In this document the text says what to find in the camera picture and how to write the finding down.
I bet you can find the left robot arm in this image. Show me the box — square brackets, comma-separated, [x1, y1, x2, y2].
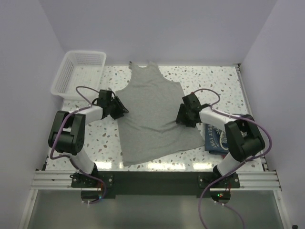
[48, 86, 129, 187]

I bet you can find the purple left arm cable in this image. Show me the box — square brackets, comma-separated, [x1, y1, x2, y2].
[49, 85, 108, 205]

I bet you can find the aluminium rail frame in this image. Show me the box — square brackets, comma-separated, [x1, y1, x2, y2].
[18, 64, 286, 229]

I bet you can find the grey tank top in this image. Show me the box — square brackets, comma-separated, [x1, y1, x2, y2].
[116, 62, 204, 166]

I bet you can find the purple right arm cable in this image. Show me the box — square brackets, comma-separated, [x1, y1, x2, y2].
[190, 88, 273, 229]

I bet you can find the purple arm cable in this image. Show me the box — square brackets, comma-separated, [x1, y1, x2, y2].
[49, 85, 108, 205]
[190, 88, 273, 229]

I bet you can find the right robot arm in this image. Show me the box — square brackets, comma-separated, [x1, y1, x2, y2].
[176, 93, 265, 187]

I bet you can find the white plastic basket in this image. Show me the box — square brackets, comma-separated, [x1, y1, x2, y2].
[51, 50, 106, 101]

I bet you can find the folded blue printed tank top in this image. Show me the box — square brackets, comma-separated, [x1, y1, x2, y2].
[200, 112, 237, 155]

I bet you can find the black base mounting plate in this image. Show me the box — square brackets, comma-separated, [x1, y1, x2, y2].
[71, 169, 239, 199]

